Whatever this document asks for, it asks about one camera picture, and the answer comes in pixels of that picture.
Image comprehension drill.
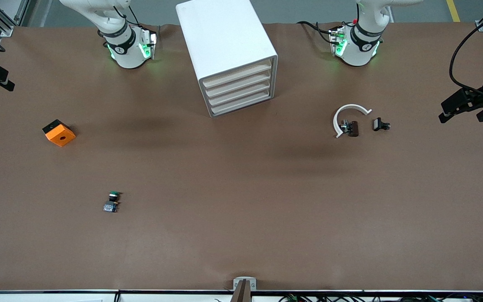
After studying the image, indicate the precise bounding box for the black table edge rail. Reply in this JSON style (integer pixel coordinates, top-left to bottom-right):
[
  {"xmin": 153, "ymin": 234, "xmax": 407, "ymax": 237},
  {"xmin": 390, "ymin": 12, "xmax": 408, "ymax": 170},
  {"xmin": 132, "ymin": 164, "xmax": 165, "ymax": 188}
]
[{"xmin": 0, "ymin": 289, "xmax": 483, "ymax": 294}]

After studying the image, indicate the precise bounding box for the small black clip component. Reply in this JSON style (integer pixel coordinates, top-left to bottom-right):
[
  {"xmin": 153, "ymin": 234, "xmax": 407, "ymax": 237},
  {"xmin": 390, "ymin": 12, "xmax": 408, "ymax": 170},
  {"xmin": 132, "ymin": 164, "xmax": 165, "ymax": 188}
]
[{"xmin": 372, "ymin": 117, "xmax": 392, "ymax": 132}]

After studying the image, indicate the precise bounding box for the small brown black component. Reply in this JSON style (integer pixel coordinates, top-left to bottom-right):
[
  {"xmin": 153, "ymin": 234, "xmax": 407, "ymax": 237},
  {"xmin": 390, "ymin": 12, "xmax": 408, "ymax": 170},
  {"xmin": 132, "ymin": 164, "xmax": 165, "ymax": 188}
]
[{"xmin": 340, "ymin": 120, "xmax": 360, "ymax": 138}]

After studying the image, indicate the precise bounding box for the white plastic drawer cabinet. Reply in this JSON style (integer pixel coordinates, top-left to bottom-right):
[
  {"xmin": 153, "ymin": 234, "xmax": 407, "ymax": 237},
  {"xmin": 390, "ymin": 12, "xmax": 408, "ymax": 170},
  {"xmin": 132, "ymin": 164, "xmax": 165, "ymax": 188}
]
[{"xmin": 176, "ymin": 0, "xmax": 278, "ymax": 119}]

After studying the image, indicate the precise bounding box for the arm base connector bracket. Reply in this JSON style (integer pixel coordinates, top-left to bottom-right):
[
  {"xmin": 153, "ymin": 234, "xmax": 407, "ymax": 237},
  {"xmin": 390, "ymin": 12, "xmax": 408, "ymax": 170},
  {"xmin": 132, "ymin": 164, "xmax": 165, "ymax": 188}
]
[
  {"xmin": 140, "ymin": 29, "xmax": 158, "ymax": 60},
  {"xmin": 329, "ymin": 26, "xmax": 348, "ymax": 57}
]

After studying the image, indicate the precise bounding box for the black arm base cable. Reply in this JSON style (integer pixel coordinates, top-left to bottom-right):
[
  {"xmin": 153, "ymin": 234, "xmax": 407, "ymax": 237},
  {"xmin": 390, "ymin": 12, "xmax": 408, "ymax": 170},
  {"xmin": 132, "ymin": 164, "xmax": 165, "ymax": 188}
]
[
  {"xmin": 113, "ymin": 3, "xmax": 158, "ymax": 32},
  {"xmin": 297, "ymin": 20, "xmax": 338, "ymax": 46}
]

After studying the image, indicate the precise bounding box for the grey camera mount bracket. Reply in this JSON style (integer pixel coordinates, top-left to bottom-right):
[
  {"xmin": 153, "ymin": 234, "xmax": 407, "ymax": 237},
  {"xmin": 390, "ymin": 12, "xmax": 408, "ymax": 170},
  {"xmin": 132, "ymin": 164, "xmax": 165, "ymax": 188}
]
[{"xmin": 232, "ymin": 276, "xmax": 257, "ymax": 302}]

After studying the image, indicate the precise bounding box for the green push button switch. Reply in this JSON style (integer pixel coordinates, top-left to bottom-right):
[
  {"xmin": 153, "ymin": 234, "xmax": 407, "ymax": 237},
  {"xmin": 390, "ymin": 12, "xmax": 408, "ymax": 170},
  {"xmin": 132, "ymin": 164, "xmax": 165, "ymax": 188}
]
[{"xmin": 103, "ymin": 191, "xmax": 122, "ymax": 213}]

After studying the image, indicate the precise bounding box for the orange black button enclosure box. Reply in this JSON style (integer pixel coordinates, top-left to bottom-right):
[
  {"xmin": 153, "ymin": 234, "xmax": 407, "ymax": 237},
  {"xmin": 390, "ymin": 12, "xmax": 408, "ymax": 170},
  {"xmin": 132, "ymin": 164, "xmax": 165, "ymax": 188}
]
[{"xmin": 42, "ymin": 119, "xmax": 77, "ymax": 147}]

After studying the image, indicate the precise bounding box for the white curved plastic part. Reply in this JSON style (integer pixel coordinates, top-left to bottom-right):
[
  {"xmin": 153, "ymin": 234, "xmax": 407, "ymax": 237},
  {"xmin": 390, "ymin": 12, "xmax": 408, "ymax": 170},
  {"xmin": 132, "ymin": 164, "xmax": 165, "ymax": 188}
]
[{"xmin": 333, "ymin": 104, "xmax": 372, "ymax": 139}]

